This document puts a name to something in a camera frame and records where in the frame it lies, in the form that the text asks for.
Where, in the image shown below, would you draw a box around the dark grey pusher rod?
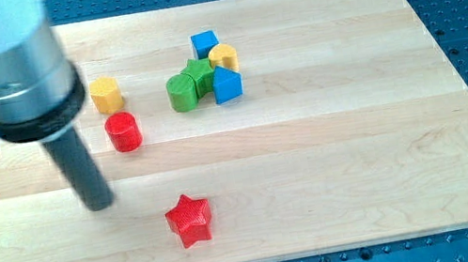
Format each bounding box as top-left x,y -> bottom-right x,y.
41,127 -> 115,211

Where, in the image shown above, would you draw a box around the red cylinder block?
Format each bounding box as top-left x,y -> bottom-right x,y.
104,111 -> 143,152

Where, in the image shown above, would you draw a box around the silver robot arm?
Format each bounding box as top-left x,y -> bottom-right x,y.
0,0 -> 114,211

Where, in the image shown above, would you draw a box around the red star block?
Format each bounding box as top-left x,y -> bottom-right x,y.
165,194 -> 212,249

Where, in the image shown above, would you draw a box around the green star block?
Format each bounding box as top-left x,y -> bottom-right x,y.
181,58 -> 214,99

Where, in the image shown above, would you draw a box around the yellow hexagon block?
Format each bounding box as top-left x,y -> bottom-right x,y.
88,76 -> 125,115

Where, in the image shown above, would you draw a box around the green cylinder block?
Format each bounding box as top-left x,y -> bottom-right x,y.
165,73 -> 198,113

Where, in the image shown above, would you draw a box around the blue triangle block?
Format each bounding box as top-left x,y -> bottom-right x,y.
212,66 -> 243,105

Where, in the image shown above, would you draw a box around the blue cube block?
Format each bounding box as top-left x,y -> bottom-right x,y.
190,30 -> 219,60

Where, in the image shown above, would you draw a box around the yellow heart block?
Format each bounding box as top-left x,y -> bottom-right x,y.
208,43 -> 240,71

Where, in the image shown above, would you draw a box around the wooden board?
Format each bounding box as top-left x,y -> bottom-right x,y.
0,0 -> 468,262

